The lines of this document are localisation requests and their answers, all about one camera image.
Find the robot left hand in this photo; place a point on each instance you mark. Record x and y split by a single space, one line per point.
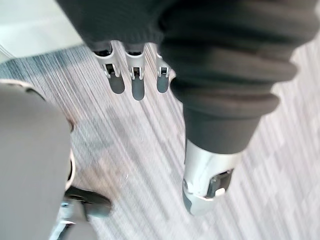
215 75

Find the grey striped carpet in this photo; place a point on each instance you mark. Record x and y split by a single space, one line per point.
140 150

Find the robot dark foot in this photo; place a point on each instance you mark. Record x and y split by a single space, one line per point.
91 200

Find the robot silver leg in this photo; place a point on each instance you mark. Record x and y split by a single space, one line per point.
30 160

